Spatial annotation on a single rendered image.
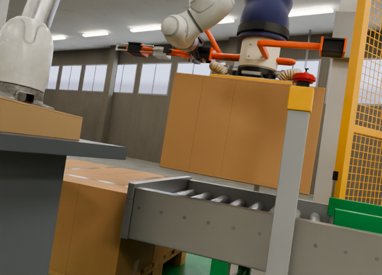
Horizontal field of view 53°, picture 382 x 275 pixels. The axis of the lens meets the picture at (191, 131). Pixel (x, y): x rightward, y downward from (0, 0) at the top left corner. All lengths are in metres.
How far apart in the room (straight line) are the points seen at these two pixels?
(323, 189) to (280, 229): 1.48
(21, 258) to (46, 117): 0.41
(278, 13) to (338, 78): 1.07
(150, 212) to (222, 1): 0.81
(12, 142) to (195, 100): 0.80
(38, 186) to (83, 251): 0.66
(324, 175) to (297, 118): 1.49
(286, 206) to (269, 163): 0.37
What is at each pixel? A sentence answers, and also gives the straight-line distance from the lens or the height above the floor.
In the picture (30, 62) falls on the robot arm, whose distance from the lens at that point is 1.20.
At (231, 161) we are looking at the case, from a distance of 1.50.
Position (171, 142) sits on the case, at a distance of 1.57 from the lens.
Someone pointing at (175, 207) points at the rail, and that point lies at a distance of 1.40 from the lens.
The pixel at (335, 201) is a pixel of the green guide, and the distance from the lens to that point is 1.88.
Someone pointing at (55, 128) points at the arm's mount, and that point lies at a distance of 1.15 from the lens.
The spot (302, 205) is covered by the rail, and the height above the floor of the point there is 0.57.
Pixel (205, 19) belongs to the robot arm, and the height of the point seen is 1.25.
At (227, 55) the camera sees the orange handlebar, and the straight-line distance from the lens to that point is 1.73.
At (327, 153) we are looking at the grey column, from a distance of 2.60.
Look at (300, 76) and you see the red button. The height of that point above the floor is 1.03.
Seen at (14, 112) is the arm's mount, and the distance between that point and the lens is 1.09.
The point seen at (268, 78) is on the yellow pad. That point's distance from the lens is 1.59.
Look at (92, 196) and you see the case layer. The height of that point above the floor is 0.50.
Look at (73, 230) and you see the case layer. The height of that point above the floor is 0.34.
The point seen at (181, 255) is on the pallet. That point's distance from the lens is 2.57.
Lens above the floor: 0.79
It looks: 2 degrees up
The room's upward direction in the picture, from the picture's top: 8 degrees clockwise
